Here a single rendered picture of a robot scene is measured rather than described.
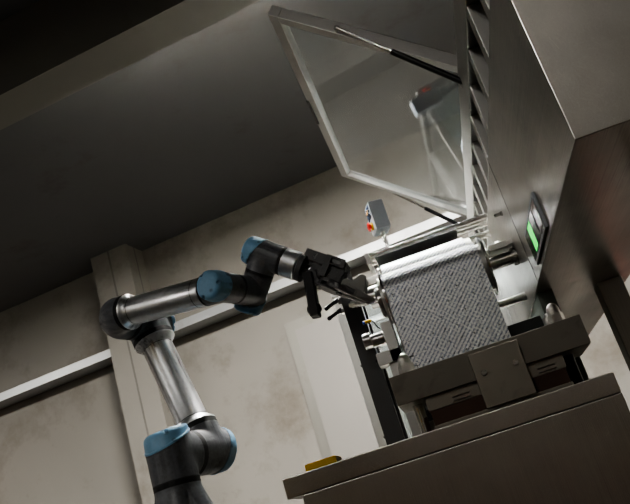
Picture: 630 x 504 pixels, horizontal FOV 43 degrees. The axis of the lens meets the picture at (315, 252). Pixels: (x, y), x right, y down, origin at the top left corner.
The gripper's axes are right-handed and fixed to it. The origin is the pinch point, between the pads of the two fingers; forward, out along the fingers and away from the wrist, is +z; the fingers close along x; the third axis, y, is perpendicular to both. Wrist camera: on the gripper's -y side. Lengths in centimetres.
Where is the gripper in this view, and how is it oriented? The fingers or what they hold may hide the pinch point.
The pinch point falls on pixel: (369, 301)
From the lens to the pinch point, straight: 195.9
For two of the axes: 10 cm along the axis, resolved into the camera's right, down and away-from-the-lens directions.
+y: 3.8, -9.0, 1.9
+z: 9.0, 3.2, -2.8
